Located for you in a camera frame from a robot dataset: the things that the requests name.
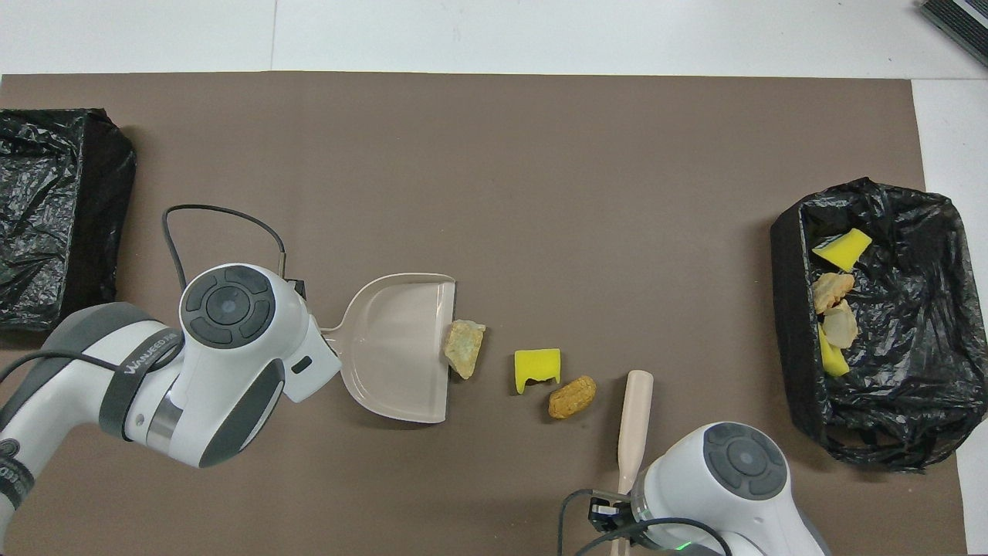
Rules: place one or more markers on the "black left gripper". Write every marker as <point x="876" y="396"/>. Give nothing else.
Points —
<point x="298" y="290"/>

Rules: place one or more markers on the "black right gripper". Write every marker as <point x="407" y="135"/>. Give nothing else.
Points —
<point x="611" y="513"/>

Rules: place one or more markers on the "beige hand brush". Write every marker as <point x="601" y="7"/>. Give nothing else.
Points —
<point x="637" y="417"/>

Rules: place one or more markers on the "beige plastic dustpan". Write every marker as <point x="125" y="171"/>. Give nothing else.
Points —
<point x="394" y="355"/>

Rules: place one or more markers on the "yellow notched sponge piece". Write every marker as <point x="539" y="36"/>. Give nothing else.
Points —
<point x="536" y="363"/>

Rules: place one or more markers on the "pale greenish bread chunk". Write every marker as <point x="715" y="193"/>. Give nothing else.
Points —
<point x="465" y="347"/>

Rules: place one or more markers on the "green and yellow sponge piece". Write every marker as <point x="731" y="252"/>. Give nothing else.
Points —
<point x="832" y="361"/>

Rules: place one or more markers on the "yellow wedge sponge piece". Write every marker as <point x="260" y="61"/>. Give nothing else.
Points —
<point x="841" y="249"/>

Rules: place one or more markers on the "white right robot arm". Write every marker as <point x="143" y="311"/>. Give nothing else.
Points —
<point x="733" y="494"/>

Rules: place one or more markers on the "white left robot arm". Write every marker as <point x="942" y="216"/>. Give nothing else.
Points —
<point x="231" y="371"/>

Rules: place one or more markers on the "bin lined with black bag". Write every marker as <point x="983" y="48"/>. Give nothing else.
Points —
<point x="46" y="216"/>
<point x="911" y="347"/>

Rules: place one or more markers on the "brown table mat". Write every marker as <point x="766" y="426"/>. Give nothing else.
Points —
<point x="540" y="123"/>

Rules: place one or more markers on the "dark ribbed device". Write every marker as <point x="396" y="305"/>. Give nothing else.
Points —
<point x="961" y="19"/>

